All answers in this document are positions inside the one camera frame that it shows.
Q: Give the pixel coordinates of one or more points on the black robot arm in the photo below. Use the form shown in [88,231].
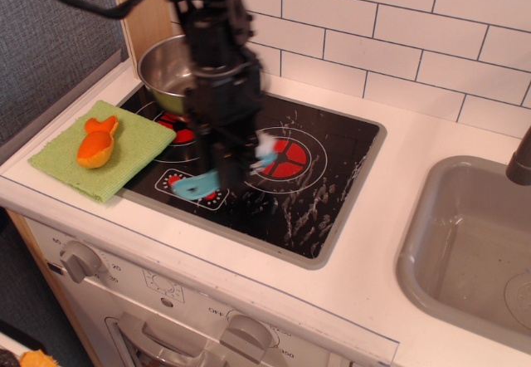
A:
[216,27]

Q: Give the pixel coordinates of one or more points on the green microfiber cloth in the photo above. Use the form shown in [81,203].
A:
[137,142]

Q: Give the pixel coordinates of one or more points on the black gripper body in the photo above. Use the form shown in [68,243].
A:
[225,100]

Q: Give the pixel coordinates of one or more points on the grey right oven knob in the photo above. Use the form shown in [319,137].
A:
[247,337]

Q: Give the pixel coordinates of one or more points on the grey oven door handle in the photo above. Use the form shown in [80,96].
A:
[165,346]

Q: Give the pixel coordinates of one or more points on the stainless steel pot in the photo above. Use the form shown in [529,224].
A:
[179,84]

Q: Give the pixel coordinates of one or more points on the grey toy sink basin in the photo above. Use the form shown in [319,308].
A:
[466,255]

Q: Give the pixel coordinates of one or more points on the grey faucet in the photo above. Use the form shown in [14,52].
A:
[518,170]

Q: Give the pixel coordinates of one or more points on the black toy stovetop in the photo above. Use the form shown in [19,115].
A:
[295,208]

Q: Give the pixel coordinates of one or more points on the grey left oven knob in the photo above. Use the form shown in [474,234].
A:
[79,260]

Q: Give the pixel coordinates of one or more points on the orange object bottom corner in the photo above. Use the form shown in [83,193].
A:
[37,358]

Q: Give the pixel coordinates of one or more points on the blue scrubber brush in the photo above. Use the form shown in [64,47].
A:
[202,185]

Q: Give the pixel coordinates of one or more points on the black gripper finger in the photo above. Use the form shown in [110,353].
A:
[229,153]

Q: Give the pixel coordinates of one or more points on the orange plush fish toy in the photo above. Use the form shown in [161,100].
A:
[97,147]

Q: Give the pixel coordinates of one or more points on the grey oven knob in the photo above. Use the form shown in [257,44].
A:
[79,260]
[247,337]

